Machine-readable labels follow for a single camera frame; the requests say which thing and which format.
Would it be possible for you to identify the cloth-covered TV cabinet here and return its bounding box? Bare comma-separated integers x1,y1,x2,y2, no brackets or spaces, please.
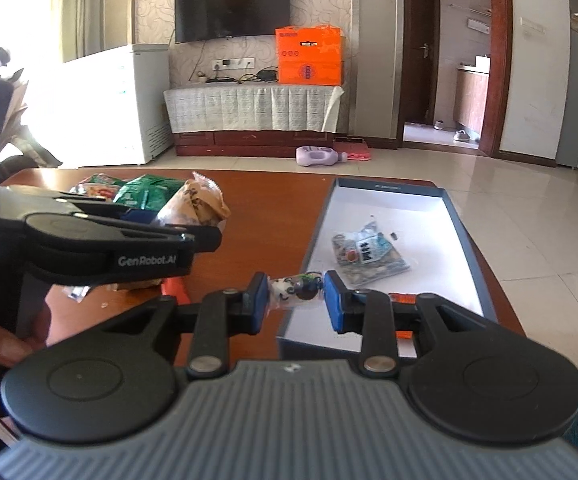
162,84,345,134

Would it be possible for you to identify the clear blue label snack packet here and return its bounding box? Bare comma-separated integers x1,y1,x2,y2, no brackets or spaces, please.
331,214,413,291

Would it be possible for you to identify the purple detergent bottle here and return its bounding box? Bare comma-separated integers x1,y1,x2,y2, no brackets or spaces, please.
295,145,349,167

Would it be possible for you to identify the shallow grey cardboard box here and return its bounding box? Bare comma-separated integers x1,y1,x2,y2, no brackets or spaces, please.
275,177,499,362

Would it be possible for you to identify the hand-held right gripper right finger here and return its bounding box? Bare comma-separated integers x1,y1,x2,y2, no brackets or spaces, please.
322,270,490,379

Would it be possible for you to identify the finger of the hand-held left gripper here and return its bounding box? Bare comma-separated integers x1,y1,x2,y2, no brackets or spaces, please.
24,211,223,257
0,184,156,225

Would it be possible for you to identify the wall television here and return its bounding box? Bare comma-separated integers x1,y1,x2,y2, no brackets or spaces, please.
174,0,291,44

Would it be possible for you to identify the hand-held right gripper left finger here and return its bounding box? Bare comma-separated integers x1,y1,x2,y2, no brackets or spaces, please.
101,272,270,379

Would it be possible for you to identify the wall power outlet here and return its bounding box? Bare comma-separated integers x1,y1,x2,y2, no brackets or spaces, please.
211,57,256,71

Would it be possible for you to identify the person's left hand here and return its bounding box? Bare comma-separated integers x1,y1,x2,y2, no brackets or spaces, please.
0,285,77,370

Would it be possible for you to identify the wooden television cabinet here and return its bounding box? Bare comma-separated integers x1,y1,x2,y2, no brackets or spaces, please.
173,129,336,159

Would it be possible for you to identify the orange cardboard gift box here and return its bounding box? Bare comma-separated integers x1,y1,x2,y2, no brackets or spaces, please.
275,25,344,87

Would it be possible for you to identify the white chest freezer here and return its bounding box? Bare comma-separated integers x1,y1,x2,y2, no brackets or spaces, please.
63,43,175,169

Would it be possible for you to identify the wooden kitchen cabinet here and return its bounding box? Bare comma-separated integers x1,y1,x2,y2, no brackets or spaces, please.
452,64,491,137

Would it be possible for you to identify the brown wooden door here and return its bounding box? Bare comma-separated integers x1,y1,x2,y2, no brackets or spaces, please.
402,0,441,126

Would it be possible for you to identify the beige ball snack packet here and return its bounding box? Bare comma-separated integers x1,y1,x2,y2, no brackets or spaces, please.
155,171,231,234

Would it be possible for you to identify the panda print candy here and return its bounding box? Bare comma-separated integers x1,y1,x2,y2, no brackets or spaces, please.
267,271,326,312

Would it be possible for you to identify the orange snack stick packet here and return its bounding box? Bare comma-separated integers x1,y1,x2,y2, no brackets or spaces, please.
388,291,416,342

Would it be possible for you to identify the red and green snack packet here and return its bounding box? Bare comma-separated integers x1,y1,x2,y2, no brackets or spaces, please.
70,173,126,204

